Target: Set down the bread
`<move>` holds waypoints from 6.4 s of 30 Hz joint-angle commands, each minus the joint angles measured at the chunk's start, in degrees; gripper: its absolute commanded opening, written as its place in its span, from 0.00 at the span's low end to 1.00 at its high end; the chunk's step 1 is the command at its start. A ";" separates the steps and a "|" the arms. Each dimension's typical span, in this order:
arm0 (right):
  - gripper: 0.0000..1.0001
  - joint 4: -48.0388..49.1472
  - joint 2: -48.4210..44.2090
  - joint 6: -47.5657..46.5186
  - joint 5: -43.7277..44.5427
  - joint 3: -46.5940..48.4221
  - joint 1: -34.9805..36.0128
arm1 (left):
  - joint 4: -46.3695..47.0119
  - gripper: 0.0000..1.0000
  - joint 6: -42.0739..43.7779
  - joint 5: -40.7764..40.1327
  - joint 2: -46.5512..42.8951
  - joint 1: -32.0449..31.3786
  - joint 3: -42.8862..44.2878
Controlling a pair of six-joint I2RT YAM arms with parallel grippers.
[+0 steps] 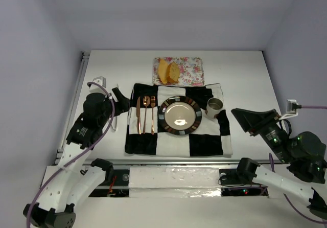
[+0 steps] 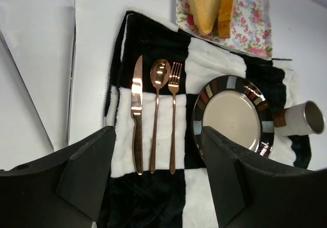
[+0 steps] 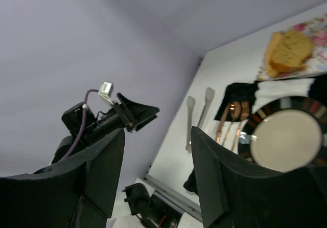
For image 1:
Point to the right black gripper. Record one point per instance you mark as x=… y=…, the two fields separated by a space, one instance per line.
x=262 y=122

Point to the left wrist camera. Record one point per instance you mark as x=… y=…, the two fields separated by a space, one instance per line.
x=97 y=84

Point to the left yellow bread slice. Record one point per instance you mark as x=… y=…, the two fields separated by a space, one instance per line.
x=162 y=71

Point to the white foam block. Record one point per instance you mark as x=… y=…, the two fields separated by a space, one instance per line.
x=174 y=182

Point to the floral rectangular tray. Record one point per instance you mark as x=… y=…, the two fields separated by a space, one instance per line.
x=191 y=71

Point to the brown bread slice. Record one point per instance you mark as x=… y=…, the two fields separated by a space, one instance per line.
x=173 y=73

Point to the aluminium rail front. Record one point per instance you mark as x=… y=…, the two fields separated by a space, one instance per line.
x=153 y=162

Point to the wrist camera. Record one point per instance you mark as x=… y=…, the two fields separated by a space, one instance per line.
x=97 y=84
x=291 y=108

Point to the dark rimmed ceramic plate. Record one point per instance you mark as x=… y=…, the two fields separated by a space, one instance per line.
x=179 y=115

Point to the metal cup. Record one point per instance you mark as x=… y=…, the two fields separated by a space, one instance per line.
x=214 y=107

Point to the metal tongs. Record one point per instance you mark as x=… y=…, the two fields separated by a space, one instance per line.
x=115 y=119

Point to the aluminium rail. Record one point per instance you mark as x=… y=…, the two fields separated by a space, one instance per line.
x=73 y=105
x=153 y=162

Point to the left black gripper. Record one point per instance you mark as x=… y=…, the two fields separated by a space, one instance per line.
x=114 y=100

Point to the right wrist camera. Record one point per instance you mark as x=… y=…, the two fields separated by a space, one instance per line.
x=291 y=108

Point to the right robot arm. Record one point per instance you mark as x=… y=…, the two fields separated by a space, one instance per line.
x=304 y=176

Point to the copper spoon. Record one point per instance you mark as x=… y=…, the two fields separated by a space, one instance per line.
x=146 y=103

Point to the black white checkered cloth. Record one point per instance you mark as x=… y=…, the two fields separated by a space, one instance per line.
x=212 y=138

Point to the aluminium rail left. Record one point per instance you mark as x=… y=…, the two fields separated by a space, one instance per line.
x=73 y=105

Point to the copper knife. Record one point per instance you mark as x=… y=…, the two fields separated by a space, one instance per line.
x=138 y=115

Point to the copper fork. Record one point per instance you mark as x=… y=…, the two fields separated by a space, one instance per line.
x=152 y=103

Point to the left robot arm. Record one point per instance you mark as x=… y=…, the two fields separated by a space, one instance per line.
x=57 y=200

